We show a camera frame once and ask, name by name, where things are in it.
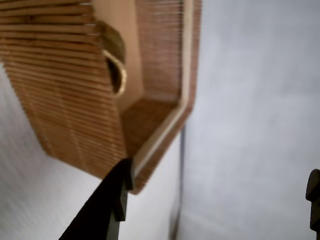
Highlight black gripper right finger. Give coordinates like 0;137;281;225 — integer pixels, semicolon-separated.
305;168;320;232

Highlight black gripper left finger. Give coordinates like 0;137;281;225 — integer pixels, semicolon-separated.
58;157;135;240

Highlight brass ball valve red handle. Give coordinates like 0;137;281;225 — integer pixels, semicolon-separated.
96;19;128;97

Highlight slatted wooden box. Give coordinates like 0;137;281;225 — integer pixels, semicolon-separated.
0;0;202;196

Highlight white painted plywood board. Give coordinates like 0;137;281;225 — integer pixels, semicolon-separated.
0;62;182;240

